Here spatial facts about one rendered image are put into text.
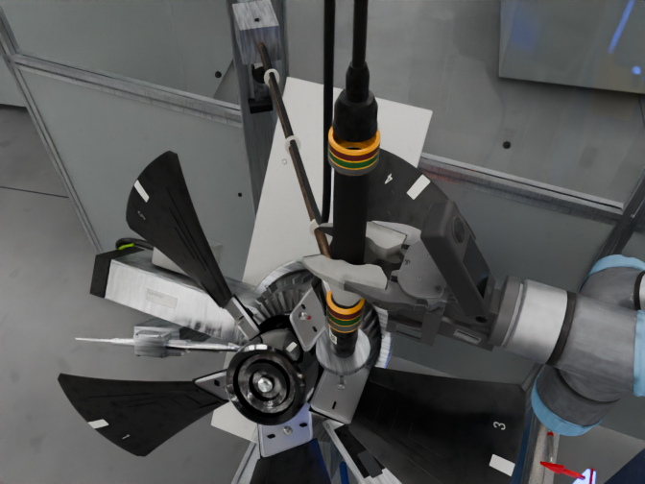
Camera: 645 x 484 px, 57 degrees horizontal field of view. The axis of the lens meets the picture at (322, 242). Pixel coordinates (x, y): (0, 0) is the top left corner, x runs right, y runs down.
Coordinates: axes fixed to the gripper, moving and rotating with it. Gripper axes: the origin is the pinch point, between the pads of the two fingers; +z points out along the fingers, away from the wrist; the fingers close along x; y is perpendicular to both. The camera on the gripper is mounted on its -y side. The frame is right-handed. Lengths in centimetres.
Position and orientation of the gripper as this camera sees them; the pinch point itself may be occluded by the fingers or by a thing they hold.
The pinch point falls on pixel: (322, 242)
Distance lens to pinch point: 62.2
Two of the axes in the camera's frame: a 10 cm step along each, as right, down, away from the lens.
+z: -9.3, -2.9, 2.3
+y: -0.1, 6.3, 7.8
